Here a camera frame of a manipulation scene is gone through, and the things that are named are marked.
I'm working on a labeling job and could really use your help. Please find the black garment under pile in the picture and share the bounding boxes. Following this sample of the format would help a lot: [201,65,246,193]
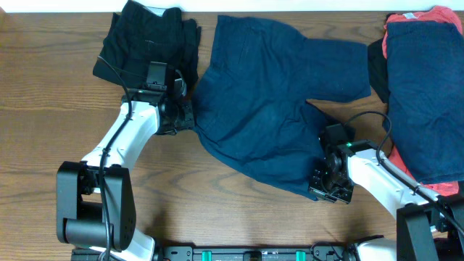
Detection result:
[368,38,390,104]

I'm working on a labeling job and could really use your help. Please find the red garment in pile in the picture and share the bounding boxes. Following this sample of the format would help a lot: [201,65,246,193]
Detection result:
[378,6,463,196]

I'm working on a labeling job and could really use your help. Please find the navy blue shorts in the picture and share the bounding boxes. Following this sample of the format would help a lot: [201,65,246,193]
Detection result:
[192,15,371,196]

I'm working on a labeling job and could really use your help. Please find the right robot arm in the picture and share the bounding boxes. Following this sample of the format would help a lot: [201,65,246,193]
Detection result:
[308,124,463,260]

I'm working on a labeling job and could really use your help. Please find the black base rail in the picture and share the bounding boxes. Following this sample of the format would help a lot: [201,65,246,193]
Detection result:
[70,244,360,261]

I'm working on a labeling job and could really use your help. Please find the navy blue garment in pile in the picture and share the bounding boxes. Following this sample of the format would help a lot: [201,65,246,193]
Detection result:
[386,21,463,184]

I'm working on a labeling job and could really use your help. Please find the folded black shorts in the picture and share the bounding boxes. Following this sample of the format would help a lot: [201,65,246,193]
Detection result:
[93,1,202,92]

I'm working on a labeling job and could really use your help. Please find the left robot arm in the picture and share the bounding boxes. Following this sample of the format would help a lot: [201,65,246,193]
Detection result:
[56,62,194,260]

